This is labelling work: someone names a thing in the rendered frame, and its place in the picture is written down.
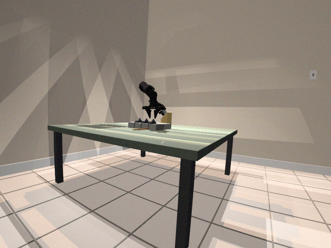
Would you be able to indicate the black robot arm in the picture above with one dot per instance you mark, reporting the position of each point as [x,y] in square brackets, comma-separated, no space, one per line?
[149,91]

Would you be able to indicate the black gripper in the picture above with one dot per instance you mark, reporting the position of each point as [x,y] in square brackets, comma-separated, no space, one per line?
[153,106]

